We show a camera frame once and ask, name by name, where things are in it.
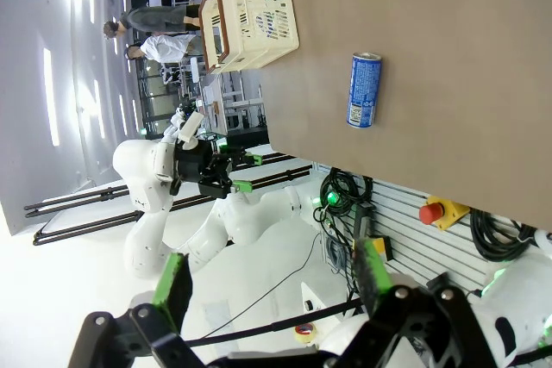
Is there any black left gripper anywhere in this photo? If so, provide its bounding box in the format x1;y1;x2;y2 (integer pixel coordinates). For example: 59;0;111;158
172;141;264;200

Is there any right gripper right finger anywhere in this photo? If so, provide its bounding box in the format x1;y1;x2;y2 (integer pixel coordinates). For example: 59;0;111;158
327;238;497;368

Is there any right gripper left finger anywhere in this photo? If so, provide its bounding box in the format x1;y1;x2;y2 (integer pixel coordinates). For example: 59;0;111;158
67;252;204;368

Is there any blue drink can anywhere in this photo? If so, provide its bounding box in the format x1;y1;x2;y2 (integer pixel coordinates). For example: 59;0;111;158
347;52;383;129

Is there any cream shopping basket brown rim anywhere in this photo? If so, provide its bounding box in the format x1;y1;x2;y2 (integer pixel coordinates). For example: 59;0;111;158
198;0;300;75

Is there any yellow black box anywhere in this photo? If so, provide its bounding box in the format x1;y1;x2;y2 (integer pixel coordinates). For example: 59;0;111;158
371;236;393;262

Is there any grey slotted base panel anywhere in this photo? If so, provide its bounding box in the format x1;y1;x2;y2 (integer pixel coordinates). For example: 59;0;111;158
312;160;523;300

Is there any black power adapter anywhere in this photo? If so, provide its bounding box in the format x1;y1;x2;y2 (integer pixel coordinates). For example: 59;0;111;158
352;203;374;253

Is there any white box with knob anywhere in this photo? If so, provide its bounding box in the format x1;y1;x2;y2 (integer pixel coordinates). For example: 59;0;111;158
300;281;348;321

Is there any tape roll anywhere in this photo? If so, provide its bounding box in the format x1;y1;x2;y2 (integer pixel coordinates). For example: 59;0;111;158
294;323;319;346

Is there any red emergency stop button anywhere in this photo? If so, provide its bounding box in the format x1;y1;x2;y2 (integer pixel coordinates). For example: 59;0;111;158
418;196;471;231

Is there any person in white shirt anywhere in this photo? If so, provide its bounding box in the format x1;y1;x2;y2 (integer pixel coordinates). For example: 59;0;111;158
124;34;204;64

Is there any person in grey dress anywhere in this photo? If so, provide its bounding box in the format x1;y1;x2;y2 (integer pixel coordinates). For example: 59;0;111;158
103;4;202;41

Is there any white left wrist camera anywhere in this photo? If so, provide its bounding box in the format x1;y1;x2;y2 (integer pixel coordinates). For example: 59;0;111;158
177;110;206;144

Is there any black cable coil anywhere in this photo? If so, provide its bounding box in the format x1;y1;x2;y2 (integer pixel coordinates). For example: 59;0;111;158
317;165;374;231
468;208;538;262

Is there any black right arm hose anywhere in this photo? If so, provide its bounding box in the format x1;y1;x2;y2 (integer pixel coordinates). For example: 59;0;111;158
185;298;366;348

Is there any black metal frame rail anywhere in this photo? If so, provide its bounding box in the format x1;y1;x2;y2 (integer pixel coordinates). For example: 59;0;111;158
33;167;312;247
23;150;312;219

